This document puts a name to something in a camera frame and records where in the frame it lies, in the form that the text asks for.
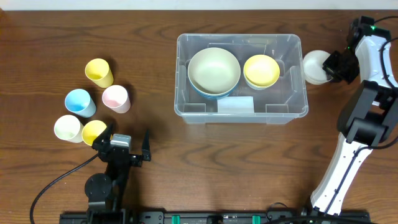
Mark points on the yellow cup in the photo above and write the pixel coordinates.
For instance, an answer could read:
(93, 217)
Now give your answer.
(92, 130)
(99, 72)

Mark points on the yellow cup near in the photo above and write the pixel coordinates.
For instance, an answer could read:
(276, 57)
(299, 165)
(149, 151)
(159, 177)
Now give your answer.
(92, 130)

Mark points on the yellow cup far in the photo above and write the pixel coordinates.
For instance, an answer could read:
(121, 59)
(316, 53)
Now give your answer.
(99, 72)

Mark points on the cream white cup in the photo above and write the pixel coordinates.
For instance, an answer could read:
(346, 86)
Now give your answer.
(68, 128)

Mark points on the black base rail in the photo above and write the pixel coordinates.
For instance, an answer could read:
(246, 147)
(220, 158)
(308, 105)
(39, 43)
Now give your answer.
(271, 216)

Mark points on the grey bowl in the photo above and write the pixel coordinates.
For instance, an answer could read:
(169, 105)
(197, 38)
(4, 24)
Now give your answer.
(256, 87)

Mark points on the yellow bowl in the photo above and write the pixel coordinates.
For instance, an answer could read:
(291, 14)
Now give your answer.
(261, 70)

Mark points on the clear plastic storage bin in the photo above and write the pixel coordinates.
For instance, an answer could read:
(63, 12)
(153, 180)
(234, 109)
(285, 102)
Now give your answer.
(278, 104)

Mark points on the light blue cup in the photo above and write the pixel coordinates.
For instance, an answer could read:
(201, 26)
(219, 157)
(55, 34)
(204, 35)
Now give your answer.
(79, 101)

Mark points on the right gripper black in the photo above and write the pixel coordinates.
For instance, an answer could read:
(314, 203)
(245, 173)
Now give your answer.
(333, 66)

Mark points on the large beige bowl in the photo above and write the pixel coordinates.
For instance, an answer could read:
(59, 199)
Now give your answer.
(214, 70)

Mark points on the pink cup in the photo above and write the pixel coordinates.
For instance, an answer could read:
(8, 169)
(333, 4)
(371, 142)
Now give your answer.
(117, 99)

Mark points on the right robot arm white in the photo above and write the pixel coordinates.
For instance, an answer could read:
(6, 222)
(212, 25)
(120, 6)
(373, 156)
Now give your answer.
(367, 119)

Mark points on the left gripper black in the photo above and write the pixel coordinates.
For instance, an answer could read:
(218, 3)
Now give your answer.
(123, 155)

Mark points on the white bowl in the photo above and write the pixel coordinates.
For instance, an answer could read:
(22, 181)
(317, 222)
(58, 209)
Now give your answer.
(313, 67)

